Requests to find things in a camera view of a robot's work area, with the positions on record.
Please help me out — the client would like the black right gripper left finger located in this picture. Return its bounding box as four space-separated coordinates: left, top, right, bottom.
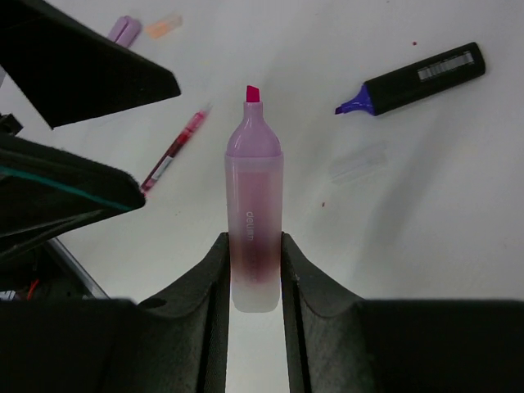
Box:
137 233 230 392

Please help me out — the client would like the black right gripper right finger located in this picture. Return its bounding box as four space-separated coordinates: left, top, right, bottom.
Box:
281 233 380 392

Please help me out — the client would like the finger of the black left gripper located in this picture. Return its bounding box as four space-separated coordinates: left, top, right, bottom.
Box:
1 135 146 258
1 1 181 129

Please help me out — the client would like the pink highlighter cap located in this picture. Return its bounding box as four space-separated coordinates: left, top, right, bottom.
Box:
107 16 142 47

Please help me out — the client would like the pink highlighter pen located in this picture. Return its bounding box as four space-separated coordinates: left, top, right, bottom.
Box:
224 85 284 313

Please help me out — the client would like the orange transparent pen cap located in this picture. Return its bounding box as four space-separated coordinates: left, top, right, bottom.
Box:
145 14 183 39

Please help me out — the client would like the red gel pen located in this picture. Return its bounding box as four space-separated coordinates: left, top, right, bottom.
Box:
140 105 211 194

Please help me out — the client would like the clear transparent pen cap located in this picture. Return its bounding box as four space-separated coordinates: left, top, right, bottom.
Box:
329 142 387 183

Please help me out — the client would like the black purple-tip highlighter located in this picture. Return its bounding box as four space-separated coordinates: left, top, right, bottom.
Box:
335 42 486 116

